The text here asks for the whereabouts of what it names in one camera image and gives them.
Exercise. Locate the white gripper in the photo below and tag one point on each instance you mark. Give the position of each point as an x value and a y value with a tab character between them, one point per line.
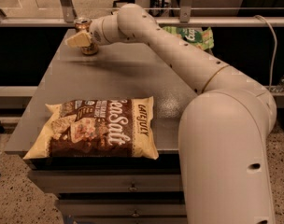
96	32

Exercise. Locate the orange soda can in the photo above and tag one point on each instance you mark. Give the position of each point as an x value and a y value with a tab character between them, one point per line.
83	38

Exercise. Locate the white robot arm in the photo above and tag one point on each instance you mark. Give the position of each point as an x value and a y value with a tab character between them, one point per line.
222	132

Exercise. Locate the brown sea salt chip bag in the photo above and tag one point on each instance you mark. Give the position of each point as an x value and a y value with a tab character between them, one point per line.
97	128

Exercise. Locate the green rice chip bag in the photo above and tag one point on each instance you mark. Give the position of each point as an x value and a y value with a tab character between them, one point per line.
201	39

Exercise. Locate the metal railing with glass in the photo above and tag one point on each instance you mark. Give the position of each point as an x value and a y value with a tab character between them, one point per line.
63	13

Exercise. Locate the grey drawer cabinet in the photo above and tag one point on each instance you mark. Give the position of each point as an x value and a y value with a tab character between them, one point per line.
110	190

